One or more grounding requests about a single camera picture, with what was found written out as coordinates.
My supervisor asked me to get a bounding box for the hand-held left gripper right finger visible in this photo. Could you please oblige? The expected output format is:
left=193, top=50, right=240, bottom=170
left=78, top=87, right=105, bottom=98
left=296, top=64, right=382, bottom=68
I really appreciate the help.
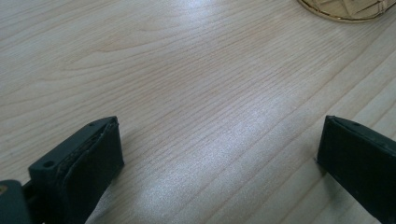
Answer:
left=317, top=115, right=396, bottom=224

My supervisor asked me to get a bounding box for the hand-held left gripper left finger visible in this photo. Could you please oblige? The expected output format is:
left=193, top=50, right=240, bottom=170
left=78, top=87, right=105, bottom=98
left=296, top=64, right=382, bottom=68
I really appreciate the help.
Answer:
left=21, top=116, right=125, bottom=224

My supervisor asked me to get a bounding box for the amber transparent cup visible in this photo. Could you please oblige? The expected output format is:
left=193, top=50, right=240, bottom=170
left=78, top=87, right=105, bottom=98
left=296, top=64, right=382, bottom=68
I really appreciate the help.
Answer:
left=297, top=0, right=396, bottom=23

